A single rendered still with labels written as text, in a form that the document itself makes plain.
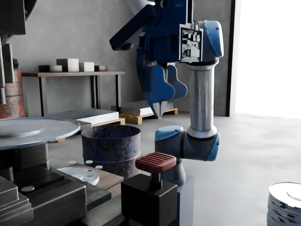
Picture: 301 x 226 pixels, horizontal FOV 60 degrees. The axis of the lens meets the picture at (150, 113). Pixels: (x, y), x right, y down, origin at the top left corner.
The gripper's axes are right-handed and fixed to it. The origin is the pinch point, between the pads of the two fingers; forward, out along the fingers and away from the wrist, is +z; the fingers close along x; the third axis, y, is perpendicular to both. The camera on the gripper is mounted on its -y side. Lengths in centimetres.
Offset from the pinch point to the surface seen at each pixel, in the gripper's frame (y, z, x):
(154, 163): 1.7, 9.2, -2.4
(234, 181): -46, 85, 163
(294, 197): 8, 54, 97
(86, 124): -26.1, 7.2, 3.9
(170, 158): 2.3, 9.2, 1.7
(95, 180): -71, 48, 41
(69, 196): -10.1, 15.3, -12.2
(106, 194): -13.3, 20.7, -0.8
